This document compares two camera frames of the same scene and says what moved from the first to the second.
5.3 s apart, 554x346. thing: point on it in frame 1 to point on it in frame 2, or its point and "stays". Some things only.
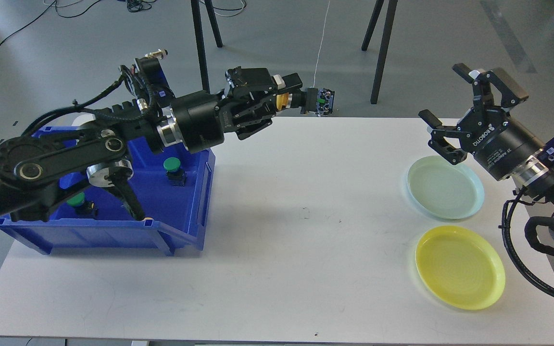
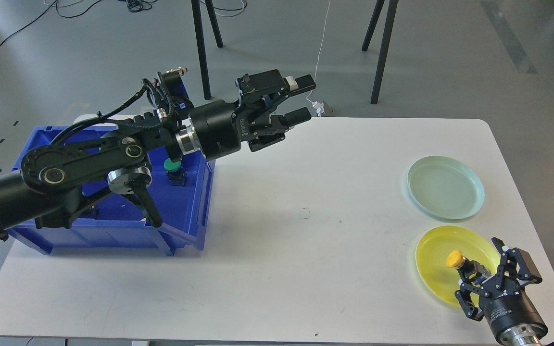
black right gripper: [497, 142] to [514, 320]
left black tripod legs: [196, 11] stays
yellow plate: [459, 268] stays
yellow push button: [317, 101] to [468, 269]
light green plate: [445, 190] stays
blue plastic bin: [172, 191] stays
